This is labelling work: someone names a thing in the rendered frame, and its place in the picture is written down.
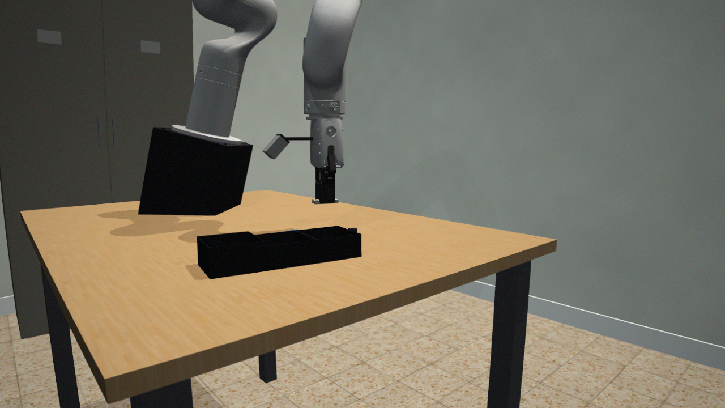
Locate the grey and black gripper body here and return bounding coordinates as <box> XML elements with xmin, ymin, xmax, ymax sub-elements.
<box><xmin>306</xmin><ymin>116</ymin><xmax>344</xmax><ymax>168</ymax></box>

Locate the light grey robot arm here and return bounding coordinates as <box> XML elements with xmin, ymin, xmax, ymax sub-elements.
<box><xmin>172</xmin><ymin>0</ymin><xmax>363</xmax><ymax>159</ymax></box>

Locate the black three-compartment bin rack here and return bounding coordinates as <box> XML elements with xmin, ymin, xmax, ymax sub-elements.
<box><xmin>197</xmin><ymin>226</ymin><xmax>362</xmax><ymax>279</ymax></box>

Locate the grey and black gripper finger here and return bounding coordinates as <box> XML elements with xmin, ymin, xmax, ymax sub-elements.
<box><xmin>319</xmin><ymin>145</ymin><xmax>336</xmax><ymax>203</ymax></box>
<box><xmin>315</xmin><ymin>167</ymin><xmax>321</xmax><ymax>199</ymax></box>

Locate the white domino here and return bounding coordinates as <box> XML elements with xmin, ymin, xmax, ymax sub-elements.
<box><xmin>312</xmin><ymin>199</ymin><xmax>339</xmax><ymax>205</ymax></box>

